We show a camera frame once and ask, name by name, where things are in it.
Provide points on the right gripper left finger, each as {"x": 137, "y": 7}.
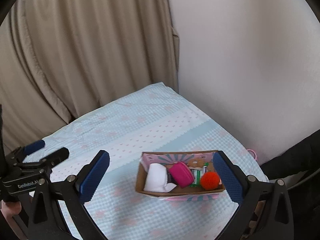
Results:
{"x": 46, "y": 220}

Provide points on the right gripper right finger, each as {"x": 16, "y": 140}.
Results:
{"x": 264, "y": 209}

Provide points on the orange fluffy pompom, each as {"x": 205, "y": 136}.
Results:
{"x": 210, "y": 181}

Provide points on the green wet wipes pack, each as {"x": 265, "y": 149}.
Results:
{"x": 198, "y": 172}

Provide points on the brown plush bear toy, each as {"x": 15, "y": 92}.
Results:
{"x": 196, "y": 163}

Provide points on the magenta zipper pouch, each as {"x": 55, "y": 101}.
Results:
{"x": 181, "y": 173}

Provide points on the white cloth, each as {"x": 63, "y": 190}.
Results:
{"x": 157, "y": 179}

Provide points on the person's left hand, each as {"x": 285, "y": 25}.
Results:
{"x": 10, "y": 209}

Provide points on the pink teal cardboard box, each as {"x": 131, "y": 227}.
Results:
{"x": 167, "y": 159}

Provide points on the beige curtain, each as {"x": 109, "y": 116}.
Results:
{"x": 61, "y": 59}

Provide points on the light blue patterned bedsheet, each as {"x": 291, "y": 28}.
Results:
{"x": 153, "y": 119}

